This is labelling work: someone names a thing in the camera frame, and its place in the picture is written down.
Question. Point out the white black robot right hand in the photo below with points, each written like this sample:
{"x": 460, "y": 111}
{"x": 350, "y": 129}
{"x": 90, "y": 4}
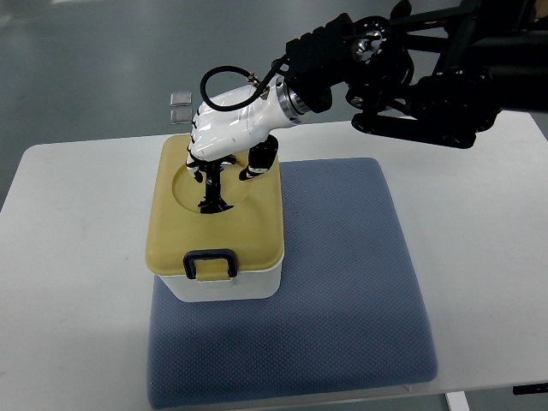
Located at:
{"x": 218, "y": 134}

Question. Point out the yellow storage box lid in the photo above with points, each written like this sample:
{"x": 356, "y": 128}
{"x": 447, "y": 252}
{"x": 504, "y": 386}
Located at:
{"x": 252, "y": 228}

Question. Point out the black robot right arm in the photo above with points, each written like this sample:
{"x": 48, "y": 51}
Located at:
{"x": 438, "y": 77}

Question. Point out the white storage box base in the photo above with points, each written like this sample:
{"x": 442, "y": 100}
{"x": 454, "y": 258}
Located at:
{"x": 247, "y": 285}

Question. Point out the upper floor socket plate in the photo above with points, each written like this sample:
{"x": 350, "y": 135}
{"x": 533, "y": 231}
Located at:
{"x": 181, "y": 99}

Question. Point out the blue grey cushion mat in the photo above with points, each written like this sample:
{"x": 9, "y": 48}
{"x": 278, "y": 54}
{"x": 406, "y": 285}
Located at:
{"x": 348, "y": 314}

